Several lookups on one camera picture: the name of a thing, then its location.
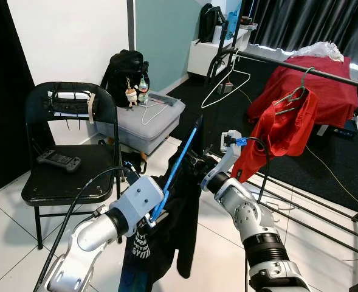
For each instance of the clear plastic bag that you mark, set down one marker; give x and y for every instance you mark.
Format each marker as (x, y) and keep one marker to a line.
(321, 52)

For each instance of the black game controller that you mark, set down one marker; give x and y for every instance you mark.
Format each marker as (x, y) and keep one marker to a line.
(58, 161)

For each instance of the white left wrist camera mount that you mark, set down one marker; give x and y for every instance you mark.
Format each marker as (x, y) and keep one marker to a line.
(141, 201)

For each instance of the red garment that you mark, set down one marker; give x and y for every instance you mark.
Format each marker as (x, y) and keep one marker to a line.
(282, 128)

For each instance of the black metal clothes rack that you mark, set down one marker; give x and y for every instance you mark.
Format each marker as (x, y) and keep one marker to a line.
(270, 61)

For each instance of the black folding chair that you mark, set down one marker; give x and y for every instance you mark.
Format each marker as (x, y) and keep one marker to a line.
(63, 182)

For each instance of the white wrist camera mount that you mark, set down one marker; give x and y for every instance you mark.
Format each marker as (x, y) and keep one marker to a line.
(141, 201)
(227, 161)

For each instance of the black backpack with charms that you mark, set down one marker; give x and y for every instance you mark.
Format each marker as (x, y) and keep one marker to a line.
(121, 73)

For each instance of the blue bag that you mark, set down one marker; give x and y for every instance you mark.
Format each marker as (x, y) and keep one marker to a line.
(233, 24)

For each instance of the small bottle charm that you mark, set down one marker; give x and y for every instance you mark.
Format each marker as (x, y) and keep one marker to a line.
(143, 91)

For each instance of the white low bed platform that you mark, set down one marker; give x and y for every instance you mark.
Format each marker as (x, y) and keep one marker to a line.
(270, 52)

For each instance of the black curtain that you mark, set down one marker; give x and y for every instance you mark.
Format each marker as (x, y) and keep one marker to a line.
(306, 24)

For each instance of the black printed shirt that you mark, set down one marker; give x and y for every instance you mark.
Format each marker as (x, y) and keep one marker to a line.
(185, 207)

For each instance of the white shelf unit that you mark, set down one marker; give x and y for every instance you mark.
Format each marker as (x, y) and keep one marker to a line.
(200, 58)

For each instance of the blue plastic hanger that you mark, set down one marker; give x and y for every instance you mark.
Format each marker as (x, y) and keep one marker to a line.
(175, 172)

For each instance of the grey hanger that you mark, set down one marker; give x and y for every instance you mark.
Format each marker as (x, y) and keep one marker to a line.
(302, 82)

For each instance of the small black device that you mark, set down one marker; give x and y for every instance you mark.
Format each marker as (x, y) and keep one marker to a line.
(134, 164)

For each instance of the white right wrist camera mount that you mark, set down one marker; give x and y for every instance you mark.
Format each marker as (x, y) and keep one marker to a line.
(227, 161)

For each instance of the grey plastic storage box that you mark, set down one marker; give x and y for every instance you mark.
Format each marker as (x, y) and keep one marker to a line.
(142, 128)

